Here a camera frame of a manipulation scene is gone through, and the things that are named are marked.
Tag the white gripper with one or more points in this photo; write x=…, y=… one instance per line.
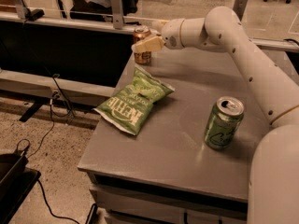
x=171, y=34

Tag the orange soda can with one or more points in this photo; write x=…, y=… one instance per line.
x=142, y=56

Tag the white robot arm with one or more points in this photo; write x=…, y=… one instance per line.
x=274, y=172

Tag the green soda can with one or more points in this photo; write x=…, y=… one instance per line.
x=224, y=119

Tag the dark bag behind glass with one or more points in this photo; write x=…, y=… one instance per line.
x=96, y=10

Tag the green kettle chips bag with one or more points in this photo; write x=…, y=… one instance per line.
x=129, y=108

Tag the gray cabinet drawer front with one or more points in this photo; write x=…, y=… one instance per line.
x=124, y=206

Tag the black cart lower left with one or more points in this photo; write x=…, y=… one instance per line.
x=16, y=182

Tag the middle metal bracket post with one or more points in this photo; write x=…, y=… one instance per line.
x=117, y=13

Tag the metal bracket post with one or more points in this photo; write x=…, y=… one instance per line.
x=239, y=8
x=117, y=13
x=22, y=9

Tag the right metal bracket post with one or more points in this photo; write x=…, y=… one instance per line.
x=239, y=8

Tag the left metal bracket post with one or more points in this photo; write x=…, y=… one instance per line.
x=22, y=9

